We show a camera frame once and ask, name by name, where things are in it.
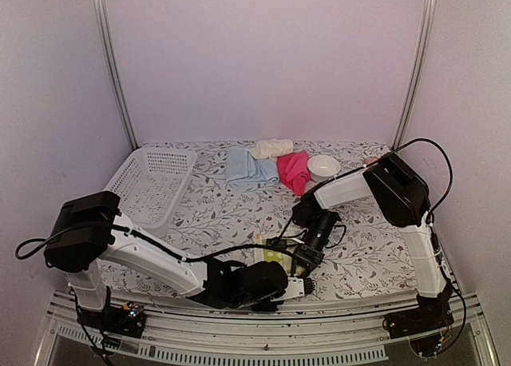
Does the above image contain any left aluminium frame post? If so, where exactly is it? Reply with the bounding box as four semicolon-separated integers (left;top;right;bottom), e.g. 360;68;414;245
93;0;139;150

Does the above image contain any pink towel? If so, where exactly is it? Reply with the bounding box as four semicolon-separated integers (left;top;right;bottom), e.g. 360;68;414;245
276;151;311;196

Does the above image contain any red white patterned ball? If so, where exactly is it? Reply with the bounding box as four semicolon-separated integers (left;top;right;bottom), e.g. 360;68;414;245
362;157;379;166

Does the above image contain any right aluminium frame post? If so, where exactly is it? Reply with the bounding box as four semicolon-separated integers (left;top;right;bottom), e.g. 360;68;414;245
392;0;437;148

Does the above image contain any white plastic basket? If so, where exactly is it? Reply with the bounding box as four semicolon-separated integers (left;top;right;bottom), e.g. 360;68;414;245
105;148;197;238

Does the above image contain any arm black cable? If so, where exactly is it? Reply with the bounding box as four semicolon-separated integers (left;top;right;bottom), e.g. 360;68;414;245
275;137;455;249
14;221;296;269

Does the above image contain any green crocodile pattern towel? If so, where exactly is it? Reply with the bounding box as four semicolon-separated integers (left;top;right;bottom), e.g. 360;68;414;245
254;228;305;276

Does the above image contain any light blue towel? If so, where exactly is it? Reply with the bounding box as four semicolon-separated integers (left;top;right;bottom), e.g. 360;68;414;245
225;147;279;184

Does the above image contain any aluminium frame post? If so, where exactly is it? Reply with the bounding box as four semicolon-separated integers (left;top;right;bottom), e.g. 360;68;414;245
93;0;139;150
392;0;437;148

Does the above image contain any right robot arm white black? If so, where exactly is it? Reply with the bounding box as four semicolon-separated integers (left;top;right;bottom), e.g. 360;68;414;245
291;153;454;338

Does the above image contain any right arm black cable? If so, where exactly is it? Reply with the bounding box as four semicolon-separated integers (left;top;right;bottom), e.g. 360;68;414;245
275;137;455;249

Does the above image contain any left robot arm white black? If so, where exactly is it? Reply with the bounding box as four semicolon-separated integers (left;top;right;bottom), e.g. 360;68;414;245
44;191;289;338

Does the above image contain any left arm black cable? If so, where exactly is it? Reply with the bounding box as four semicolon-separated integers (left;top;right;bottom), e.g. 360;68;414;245
14;221;296;269

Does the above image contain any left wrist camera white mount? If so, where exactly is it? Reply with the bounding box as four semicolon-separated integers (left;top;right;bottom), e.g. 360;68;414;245
275;276;315;301

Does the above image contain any cream rolled towel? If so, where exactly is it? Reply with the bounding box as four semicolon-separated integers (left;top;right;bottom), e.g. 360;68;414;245
249;139;294;161

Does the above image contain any aluminium front rail base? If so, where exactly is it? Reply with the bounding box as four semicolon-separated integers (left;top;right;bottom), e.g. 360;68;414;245
34;289;500;366

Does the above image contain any white ceramic bowl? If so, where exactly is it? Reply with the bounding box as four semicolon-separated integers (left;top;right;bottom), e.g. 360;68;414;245
307;155;341;183

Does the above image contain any floral patterned table mat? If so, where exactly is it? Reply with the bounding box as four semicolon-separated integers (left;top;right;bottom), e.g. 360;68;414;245
93;140;452;303

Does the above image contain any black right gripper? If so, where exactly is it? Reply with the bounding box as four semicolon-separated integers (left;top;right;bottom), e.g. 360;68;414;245
291;213;336;280

